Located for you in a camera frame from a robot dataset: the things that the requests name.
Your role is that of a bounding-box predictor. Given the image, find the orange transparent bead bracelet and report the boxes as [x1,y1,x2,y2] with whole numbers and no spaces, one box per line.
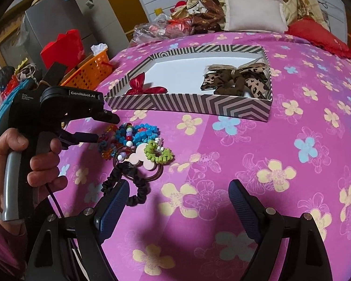
[97,124,121,161]

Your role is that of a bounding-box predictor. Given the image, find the brown scrunchie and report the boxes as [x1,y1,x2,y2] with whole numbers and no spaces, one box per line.
[215,70,252,96]

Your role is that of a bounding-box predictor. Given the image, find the red satin hair bow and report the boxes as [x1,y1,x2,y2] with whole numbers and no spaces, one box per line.
[125,75,167,96]

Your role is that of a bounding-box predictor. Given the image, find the pink floral bedsheet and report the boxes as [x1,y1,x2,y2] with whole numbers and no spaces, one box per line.
[47,31,351,281]

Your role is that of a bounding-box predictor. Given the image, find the white pillow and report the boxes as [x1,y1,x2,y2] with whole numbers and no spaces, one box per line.
[222,0,289,33]

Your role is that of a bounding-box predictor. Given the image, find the brown patterned blanket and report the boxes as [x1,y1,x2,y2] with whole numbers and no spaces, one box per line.
[190,0,226,34]

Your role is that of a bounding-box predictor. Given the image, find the blue beaded bracelet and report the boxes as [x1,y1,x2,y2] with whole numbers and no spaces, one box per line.
[115,123,159,147]

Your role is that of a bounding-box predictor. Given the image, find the green scrunchie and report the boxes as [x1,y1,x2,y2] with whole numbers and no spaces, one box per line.
[144,140,173,164]

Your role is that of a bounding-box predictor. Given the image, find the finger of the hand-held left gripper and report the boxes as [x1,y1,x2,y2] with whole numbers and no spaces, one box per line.
[83,108,121,124]
[58,131,100,148]

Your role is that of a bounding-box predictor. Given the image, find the grey refrigerator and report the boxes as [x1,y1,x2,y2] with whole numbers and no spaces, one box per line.
[25,0,130,63]

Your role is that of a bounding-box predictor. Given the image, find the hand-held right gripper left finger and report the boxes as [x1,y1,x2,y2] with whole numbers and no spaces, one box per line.
[26,178,132,281]

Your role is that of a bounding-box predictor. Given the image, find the striped cardboard box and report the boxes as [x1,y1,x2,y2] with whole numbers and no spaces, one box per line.
[104,44,273,122]

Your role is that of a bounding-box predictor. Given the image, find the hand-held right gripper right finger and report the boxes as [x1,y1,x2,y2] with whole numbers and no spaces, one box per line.
[228,179,334,281]

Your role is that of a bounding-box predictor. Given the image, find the leopard print hair bow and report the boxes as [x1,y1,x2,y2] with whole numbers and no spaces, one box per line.
[200,59,271,100]

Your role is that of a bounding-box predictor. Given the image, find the red hat plush doll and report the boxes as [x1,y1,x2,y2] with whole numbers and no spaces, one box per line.
[170,1,194,16]

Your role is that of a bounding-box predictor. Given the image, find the red wrapped packets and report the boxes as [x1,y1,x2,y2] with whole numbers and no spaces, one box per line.
[166,18,194,36]

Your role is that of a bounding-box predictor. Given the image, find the multicolour beaded bracelet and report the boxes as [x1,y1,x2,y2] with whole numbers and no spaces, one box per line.
[116,139,136,162]

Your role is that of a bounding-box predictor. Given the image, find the black scrunchie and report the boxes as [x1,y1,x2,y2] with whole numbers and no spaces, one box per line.
[102,162,150,206]

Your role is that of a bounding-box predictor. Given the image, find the person's left forearm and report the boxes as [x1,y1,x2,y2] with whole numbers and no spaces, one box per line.
[0,208,36,281]

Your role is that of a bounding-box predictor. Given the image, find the red paper gift bag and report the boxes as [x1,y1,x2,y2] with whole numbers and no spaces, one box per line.
[40,29,86,68]

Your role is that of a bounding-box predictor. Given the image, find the red frilled cushion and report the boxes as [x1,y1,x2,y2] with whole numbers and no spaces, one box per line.
[285,18,351,59]

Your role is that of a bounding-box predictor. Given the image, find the pink mouse-shaped hair tie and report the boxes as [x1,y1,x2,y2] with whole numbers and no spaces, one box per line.
[113,143,165,182]

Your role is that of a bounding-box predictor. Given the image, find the person's left hand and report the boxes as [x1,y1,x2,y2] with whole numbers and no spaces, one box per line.
[0,129,68,211]

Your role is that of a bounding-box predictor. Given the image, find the clear plastic bag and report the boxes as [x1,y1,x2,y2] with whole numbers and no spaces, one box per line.
[132,13,176,45]

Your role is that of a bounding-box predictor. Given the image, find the white crumpled tissue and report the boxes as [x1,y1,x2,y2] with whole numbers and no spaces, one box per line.
[91,43,109,55]

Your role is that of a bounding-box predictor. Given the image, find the patterned cloth bundle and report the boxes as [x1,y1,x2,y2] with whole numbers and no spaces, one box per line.
[17,64,37,81]

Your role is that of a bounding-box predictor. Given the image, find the blue plastic bag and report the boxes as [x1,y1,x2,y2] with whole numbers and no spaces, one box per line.
[0,87,22,136]

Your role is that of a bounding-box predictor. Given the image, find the orange plastic basket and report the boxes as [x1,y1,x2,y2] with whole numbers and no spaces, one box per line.
[60,49,113,91]

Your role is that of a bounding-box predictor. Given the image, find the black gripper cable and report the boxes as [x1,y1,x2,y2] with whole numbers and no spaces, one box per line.
[47,183,65,218]

